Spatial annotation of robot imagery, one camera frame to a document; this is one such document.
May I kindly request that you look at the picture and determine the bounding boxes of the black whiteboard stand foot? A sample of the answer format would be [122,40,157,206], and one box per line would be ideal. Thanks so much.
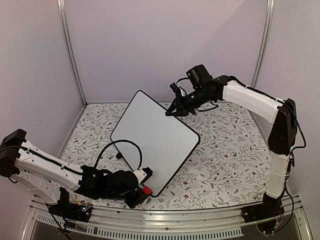
[116,152,123,160]

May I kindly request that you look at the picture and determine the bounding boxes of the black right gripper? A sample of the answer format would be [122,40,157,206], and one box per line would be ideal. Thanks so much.
[165,87,213,117]

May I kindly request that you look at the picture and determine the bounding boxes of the aluminium front rail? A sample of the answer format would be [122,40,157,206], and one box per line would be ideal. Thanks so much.
[20,193,317,240]

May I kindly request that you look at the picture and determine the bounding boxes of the red whiteboard eraser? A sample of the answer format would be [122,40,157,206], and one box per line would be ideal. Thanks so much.
[142,186,153,196]

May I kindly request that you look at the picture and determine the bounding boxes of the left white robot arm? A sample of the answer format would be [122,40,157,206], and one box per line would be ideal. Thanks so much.
[0,129,153,217]

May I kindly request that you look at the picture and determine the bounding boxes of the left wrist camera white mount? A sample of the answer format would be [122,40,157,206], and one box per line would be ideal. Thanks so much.
[133,167,153,184]

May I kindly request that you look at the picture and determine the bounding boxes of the aluminium frame post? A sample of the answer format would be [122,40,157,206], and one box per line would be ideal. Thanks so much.
[250,0,275,88]
[56,0,88,107]

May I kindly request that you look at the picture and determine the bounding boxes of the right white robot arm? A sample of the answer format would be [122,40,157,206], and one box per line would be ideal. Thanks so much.
[165,64,298,199]

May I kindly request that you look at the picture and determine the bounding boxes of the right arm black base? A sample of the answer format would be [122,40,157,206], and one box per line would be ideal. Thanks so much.
[240,192,285,235]

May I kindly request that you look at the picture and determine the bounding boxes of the right aluminium frame post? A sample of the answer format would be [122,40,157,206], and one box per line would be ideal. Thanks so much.
[250,0,275,88]

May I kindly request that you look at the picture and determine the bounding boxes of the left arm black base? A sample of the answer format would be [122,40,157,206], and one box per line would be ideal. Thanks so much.
[48,187,92,223]

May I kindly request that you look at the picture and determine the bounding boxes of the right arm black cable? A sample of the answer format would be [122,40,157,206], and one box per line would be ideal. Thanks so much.
[175,77,191,87]

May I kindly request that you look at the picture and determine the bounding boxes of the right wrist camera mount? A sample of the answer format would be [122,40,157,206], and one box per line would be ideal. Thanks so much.
[169,82,187,97]

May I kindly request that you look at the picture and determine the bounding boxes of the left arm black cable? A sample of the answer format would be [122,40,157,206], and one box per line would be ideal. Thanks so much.
[94,140,144,173]

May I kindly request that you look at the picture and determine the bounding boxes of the white whiteboard black frame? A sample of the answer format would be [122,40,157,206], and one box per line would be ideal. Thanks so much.
[110,90,200,198]

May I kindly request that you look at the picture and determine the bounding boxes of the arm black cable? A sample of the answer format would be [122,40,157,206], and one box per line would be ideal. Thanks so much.
[175,77,191,87]
[94,140,144,173]

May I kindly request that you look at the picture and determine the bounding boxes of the left aluminium frame post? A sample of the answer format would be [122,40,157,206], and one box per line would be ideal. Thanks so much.
[56,0,88,107]

